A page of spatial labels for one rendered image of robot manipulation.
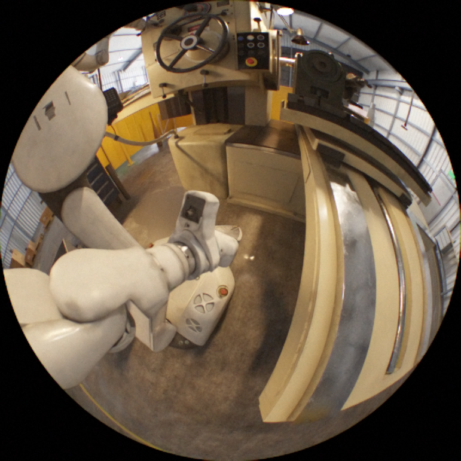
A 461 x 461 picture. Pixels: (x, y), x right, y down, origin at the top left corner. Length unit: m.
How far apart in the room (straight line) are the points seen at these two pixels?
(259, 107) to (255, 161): 0.71
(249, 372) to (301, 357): 0.80
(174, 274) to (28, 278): 0.15
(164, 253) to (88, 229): 0.18
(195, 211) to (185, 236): 0.04
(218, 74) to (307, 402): 1.25
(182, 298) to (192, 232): 0.57
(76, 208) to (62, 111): 0.15
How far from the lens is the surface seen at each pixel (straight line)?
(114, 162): 3.27
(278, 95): 3.28
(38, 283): 0.15
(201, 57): 0.89
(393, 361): 0.69
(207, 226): 0.17
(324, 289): 0.32
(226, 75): 0.93
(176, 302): 0.73
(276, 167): 1.04
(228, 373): 1.10
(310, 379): 0.36
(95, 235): 0.30
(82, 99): 0.24
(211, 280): 0.62
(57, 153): 0.22
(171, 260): 0.15
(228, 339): 1.00
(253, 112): 1.56
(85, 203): 0.27
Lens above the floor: 0.97
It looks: 57 degrees down
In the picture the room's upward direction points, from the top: 5 degrees counter-clockwise
